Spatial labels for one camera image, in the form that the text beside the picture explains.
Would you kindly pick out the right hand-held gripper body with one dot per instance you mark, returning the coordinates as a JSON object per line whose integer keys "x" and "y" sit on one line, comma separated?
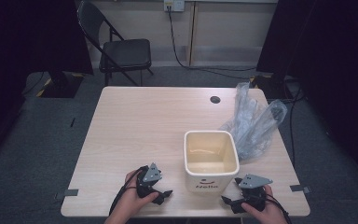
{"x": 254, "y": 181}

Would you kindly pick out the white wall socket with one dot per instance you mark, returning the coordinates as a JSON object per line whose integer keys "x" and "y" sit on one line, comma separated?
{"x": 174, "y": 5}

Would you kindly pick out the black curtain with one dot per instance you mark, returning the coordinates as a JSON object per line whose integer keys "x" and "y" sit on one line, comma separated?
{"x": 332, "y": 62}
{"x": 28, "y": 37}

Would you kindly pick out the person's right hand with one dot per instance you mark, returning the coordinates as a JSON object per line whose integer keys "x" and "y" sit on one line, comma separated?
{"x": 268, "y": 214}

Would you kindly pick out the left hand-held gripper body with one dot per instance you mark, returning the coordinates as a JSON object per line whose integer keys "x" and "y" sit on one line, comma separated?
{"x": 151, "y": 175}

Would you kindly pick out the person's left hand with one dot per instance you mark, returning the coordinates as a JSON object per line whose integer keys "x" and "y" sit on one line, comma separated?
{"x": 129, "y": 199}

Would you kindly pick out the black stand base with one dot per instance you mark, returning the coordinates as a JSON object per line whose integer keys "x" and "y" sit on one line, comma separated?
{"x": 62, "y": 85}
{"x": 270, "y": 87}

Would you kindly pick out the clear plastic bag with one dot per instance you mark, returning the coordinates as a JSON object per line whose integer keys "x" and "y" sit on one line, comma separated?
{"x": 251, "y": 130}

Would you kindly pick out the black folding chair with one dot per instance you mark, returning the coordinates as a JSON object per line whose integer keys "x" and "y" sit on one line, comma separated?
{"x": 126, "y": 54}

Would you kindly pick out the grey tape strip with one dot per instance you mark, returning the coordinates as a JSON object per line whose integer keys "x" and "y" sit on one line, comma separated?
{"x": 70, "y": 193}
{"x": 298, "y": 188}

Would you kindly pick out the cream plastic bin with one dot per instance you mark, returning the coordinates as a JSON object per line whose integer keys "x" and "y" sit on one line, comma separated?
{"x": 209, "y": 155}

